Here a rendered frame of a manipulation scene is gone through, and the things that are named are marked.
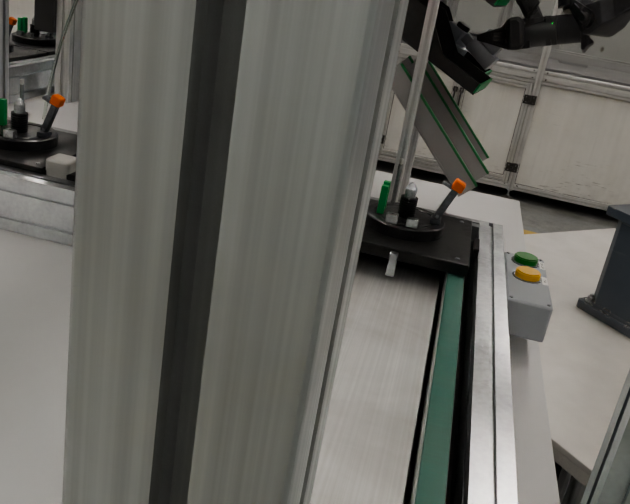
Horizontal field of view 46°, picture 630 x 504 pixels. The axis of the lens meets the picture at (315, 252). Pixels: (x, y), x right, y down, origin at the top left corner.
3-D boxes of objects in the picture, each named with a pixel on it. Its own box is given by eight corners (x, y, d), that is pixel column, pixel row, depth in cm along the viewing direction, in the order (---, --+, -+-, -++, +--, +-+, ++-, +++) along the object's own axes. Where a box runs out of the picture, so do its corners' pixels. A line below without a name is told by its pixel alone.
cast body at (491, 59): (488, 69, 159) (514, 45, 156) (484, 70, 155) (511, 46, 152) (462, 39, 159) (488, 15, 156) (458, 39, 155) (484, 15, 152)
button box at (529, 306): (535, 290, 132) (544, 258, 130) (542, 343, 113) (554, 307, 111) (495, 281, 133) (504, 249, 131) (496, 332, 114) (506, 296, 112)
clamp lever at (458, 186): (441, 218, 130) (466, 183, 127) (440, 221, 129) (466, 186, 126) (424, 207, 130) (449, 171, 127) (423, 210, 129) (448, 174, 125)
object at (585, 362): (913, 383, 138) (920, 370, 137) (591, 494, 92) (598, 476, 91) (611, 238, 192) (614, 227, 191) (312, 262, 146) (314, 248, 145)
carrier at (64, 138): (106, 150, 152) (109, 89, 147) (41, 179, 130) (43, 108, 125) (-1, 127, 156) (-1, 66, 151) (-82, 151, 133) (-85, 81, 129)
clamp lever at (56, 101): (51, 132, 141) (66, 98, 138) (46, 134, 139) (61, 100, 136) (35, 122, 141) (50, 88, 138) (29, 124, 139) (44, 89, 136)
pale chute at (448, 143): (471, 183, 159) (489, 172, 157) (458, 197, 148) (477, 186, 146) (402, 70, 158) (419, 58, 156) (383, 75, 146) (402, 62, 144)
